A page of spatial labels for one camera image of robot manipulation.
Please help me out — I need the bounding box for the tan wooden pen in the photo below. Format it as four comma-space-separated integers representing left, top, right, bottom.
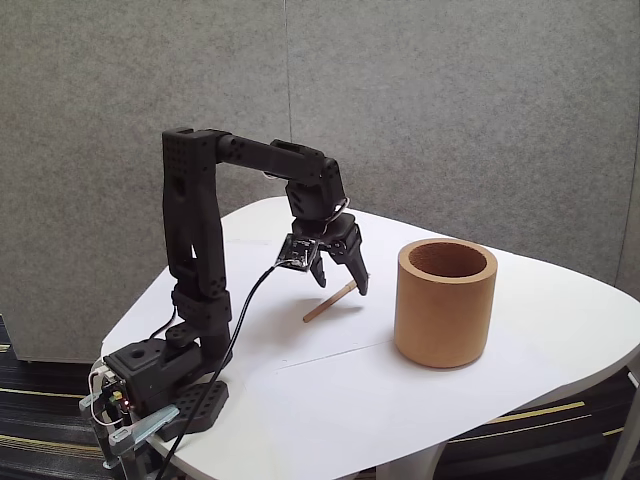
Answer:
302, 280, 359, 324

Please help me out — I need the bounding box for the brown cylindrical pen holder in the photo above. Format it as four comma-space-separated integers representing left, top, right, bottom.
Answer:
393, 238, 500, 370

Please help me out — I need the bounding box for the white table leg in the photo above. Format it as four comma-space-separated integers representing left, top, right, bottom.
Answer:
374, 439, 447, 480
604, 367, 640, 480

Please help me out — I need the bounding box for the grey metal table clamp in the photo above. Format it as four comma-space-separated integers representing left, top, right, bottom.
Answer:
78, 392, 180, 472

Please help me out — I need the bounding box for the motor controller board with LEDs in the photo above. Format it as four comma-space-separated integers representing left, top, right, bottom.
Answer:
101, 369, 137, 416

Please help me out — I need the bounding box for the camera circuit board module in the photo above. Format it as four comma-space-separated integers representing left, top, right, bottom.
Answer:
275, 233, 321, 274

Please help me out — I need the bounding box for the black camera cable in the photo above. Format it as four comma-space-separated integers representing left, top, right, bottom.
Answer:
158, 263, 284, 480

